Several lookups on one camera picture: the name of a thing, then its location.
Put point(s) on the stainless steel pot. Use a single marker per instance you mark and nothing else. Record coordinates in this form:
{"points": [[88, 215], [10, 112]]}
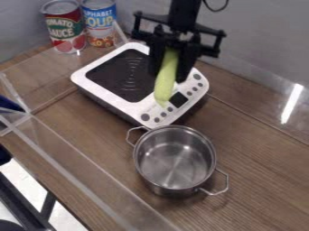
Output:
{"points": [[174, 159]]}

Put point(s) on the black metal table frame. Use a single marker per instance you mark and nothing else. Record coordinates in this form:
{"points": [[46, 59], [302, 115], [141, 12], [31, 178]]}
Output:
{"points": [[31, 219]]}

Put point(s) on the alphabet soup can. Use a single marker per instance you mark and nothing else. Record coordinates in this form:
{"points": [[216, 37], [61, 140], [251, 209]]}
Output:
{"points": [[100, 13]]}

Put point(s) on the tomato sauce can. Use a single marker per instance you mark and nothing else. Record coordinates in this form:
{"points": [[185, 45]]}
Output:
{"points": [[65, 25]]}

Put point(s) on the clear acrylic barrier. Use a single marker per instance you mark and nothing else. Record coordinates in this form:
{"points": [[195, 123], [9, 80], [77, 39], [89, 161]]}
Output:
{"points": [[70, 143]]}

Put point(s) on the white and black stove top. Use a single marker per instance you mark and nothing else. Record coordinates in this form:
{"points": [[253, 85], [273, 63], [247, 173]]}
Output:
{"points": [[117, 81]]}

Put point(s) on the dark blue object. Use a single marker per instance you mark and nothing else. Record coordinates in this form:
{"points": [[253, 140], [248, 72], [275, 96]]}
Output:
{"points": [[9, 104]]}

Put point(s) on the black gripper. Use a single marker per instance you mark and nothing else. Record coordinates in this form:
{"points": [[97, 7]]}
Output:
{"points": [[176, 30]]}

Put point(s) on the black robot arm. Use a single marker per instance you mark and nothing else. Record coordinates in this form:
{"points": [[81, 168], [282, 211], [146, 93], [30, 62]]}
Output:
{"points": [[176, 31]]}

